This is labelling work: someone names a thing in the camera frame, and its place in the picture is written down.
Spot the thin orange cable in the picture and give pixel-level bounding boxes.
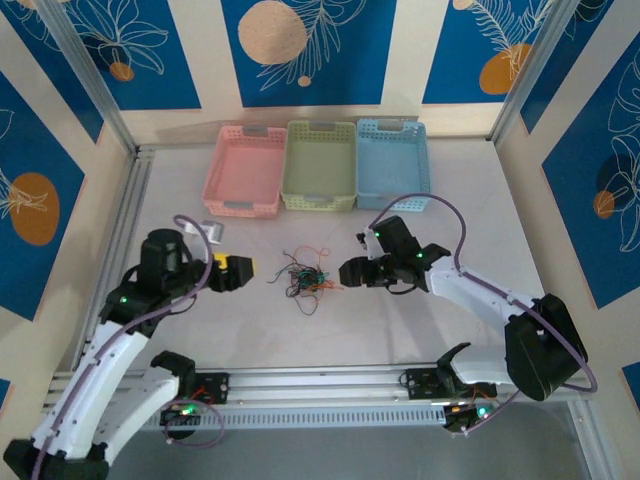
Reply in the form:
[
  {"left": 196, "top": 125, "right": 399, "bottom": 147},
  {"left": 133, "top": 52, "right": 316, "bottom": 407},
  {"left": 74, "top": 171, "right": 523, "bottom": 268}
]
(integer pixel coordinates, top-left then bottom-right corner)
[{"left": 314, "top": 277, "right": 347, "bottom": 296}]

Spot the thin red cable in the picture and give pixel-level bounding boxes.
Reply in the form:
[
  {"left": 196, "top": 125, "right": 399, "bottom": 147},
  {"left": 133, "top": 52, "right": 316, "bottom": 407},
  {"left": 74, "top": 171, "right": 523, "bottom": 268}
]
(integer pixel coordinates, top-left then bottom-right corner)
[{"left": 282, "top": 243, "right": 331, "bottom": 269}]

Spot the long thin black cable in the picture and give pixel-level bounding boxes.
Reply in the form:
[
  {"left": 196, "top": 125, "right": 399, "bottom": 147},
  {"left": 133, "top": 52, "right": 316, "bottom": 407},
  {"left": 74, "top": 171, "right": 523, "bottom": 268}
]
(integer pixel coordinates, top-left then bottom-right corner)
[{"left": 284, "top": 269, "right": 321, "bottom": 317}]

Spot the blue plastic basket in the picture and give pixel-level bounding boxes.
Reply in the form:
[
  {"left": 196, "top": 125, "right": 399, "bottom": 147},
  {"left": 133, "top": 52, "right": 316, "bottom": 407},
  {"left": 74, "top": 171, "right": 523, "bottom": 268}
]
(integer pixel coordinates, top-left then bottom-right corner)
[{"left": 354, "top": 118, "right": 432, "bottom": 214}]

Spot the pink plastic basket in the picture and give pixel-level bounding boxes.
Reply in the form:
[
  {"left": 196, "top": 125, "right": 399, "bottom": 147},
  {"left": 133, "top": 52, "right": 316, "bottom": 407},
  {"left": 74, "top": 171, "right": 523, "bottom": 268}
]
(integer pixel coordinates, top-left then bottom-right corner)
[{"left": 201, "top": 124, "right": 289, "bottom": 220}]

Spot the green plastic basket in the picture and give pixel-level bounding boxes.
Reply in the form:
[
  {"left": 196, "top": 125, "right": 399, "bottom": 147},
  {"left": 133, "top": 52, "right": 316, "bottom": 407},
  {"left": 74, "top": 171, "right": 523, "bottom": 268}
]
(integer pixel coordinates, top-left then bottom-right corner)
[{"left": 279, "top": 119, "right": 360, "bottom": 213}]

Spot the circuit board with green light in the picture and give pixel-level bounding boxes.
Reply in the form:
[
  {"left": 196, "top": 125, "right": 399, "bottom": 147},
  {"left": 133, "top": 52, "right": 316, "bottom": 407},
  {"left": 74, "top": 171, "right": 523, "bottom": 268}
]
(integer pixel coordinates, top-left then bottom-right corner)
[
  {"left": 442, "top": 399, "right": 500, "bottom": 435},
  {"left": 159, "top": 398, "right": 207, "bottom": 426}
]

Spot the aluminium side rail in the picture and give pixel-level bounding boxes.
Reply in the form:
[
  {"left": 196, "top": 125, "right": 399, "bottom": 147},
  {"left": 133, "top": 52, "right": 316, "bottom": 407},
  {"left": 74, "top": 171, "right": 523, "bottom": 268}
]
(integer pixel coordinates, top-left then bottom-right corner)
[
  {"left": 567, "top": 389, "right": 609, "bottom": 480},
  {"left": 72, "top": 147, "right": 155, "bottom": 374}
]

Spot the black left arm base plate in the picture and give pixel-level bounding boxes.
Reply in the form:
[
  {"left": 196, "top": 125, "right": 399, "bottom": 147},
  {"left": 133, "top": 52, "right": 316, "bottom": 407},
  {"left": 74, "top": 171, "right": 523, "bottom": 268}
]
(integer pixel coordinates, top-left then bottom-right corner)
[{"left": 192, "top": 372, "right": 231, "bottom": 405}]

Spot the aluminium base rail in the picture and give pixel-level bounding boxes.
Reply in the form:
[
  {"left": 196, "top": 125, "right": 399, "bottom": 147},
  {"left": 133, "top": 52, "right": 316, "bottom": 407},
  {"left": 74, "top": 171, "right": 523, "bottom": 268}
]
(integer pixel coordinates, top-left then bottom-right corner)
[{"left": 42, "top": 363, "right": 594, "bottom": 407}]

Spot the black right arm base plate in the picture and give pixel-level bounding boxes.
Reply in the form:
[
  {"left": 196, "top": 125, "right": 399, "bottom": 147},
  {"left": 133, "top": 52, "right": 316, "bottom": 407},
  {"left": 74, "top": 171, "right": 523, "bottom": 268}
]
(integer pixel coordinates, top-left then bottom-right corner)
[{"left": 402, "top": 367, "right": 499, "bottom": 401}]

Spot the grey slotted cable duct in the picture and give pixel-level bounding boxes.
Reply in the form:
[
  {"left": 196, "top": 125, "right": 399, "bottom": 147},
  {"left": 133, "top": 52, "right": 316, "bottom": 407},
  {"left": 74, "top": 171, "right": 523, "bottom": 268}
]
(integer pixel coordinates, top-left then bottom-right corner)
[{"left": 134, "top": 405, "right": 451, "bottom": 432}]

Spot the aluminium frame post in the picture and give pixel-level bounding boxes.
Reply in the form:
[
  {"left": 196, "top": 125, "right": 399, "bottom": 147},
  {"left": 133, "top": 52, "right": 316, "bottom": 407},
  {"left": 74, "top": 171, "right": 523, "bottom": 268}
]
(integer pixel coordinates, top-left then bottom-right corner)
[
  {"left": 487, "top": 0, "right": 614, "bottom": 146},
  {"left": 34, "top": 0, "right": 146, "bottom": 161}
]

